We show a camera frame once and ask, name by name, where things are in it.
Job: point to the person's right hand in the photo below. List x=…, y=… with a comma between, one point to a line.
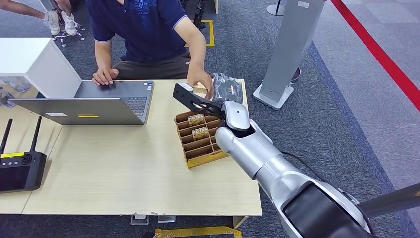
x=105, y=76

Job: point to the white box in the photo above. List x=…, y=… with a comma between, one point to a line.
x=32, y=59

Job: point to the person's left forearm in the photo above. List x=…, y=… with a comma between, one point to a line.
x=197, y=52

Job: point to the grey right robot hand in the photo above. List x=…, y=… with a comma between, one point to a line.
x=228, y=88

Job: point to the dark round stand base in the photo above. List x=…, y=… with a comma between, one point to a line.
x=296, y=75

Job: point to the red floor tape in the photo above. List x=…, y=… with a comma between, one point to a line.
x=377, y=50

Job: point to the grey laptop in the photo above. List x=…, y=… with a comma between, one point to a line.
x=115, y=90

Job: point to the yellow crumpled tape strip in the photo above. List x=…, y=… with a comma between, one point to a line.
x=197, y=232

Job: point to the silver round stand base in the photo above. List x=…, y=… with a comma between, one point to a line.
x=275, y=10

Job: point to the wooden slotted card holder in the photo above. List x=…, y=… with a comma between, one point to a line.
x=200, y=154

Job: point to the person's left hand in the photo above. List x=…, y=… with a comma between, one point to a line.
x=198, y=77

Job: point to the black tripod stand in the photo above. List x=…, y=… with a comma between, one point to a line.
x=199, y=16

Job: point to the clear acrylic bracket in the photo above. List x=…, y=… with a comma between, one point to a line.
x=166, y=219
x=139, y=219

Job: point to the grey floor stand panel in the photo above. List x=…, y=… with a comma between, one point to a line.
x=288, y=49

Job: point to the clear plastic hand cover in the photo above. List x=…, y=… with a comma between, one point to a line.
x=231, y=92

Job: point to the grey metal bar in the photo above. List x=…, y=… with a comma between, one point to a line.
x=393, y=200

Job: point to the person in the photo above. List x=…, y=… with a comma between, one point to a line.
x=147, y=33
x=52, y=23

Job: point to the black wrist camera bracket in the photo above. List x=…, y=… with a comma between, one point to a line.
x=190, y=101

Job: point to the person's right forearm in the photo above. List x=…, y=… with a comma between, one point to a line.
x=103, y=56

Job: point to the yellow floor tape marking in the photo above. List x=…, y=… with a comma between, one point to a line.
x=212, y=33

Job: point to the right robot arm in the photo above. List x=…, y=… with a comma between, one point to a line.
x=249, y=151

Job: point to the black remote controller with antennas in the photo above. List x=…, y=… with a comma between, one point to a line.
x=19, y=174

